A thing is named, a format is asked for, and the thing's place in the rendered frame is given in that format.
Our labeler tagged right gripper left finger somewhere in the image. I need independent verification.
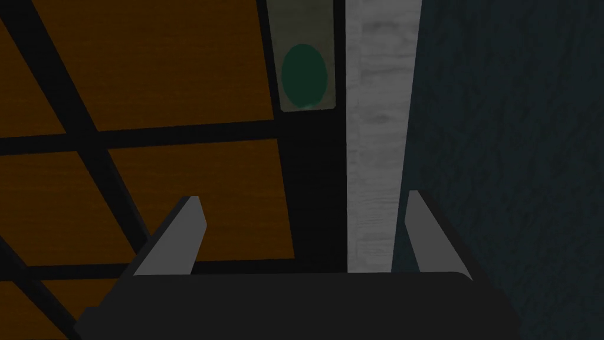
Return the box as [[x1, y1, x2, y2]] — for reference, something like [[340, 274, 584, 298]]
[[123, 195, 208, 276]]

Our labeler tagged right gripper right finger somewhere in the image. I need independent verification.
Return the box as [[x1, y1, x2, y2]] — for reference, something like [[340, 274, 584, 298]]
[[404, 191, 482, 280]]

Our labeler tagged orange panelled door leaf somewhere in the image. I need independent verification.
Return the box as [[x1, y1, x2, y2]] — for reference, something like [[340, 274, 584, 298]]
[[0, 0, 348, 340]]

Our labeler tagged green round door knob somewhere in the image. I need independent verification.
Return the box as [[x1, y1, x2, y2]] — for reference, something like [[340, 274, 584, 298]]
[[280, 42, 329, 110]]

